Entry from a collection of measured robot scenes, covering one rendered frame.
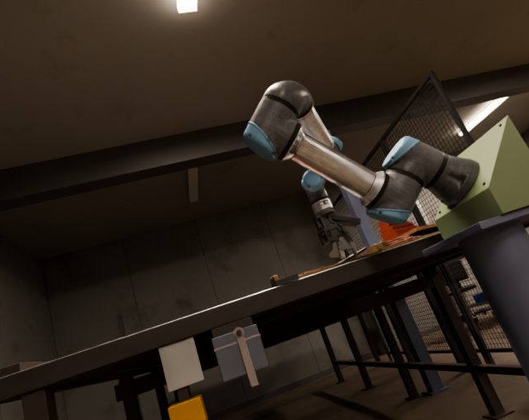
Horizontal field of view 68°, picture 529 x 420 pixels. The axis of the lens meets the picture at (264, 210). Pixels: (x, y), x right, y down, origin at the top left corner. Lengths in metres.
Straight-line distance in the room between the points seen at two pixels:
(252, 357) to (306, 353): 5.40
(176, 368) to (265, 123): 0.72
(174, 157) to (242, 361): 3.16
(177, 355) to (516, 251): 0.96
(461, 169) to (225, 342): 0.83
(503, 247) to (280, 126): 0.67
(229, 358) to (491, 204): 0.81
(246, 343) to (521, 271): 0.75
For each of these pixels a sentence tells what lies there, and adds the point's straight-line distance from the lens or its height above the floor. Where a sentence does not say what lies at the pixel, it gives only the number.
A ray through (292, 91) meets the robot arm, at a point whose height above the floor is 1.37.
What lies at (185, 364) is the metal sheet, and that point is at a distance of 1.20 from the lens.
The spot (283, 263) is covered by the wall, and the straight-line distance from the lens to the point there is 6.67.
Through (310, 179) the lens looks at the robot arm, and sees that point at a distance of 1.39.
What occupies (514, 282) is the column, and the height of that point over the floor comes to 0.71.
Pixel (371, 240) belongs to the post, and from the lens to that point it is 3.52.
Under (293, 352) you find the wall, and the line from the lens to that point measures 6.51.
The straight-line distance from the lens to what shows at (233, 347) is 1.17.
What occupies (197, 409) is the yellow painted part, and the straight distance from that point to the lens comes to 1.18.
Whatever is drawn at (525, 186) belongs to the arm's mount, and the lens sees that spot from 1.22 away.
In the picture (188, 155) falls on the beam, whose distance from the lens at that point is 4.13.
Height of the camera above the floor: 0.77
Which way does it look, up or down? 18 degrees up
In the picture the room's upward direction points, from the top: 20 degrees counter-clockwise
